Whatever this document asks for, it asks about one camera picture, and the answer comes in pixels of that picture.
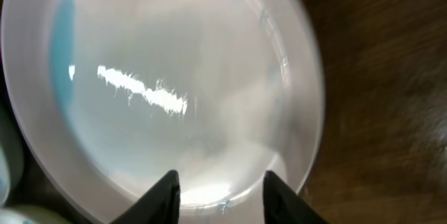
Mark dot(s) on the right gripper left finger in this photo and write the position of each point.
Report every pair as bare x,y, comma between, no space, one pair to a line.
159,205

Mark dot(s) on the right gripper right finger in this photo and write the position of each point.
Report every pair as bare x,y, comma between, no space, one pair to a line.
281,205

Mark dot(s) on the white plate back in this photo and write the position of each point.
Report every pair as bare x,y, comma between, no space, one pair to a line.
112,94

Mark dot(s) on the white plate stained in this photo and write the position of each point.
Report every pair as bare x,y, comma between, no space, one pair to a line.
30,214
12,157

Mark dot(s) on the white plate front stained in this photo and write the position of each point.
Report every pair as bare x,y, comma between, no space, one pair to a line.
12,157

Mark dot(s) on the dark brown serving tray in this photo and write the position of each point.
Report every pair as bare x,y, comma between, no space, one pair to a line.
34,188

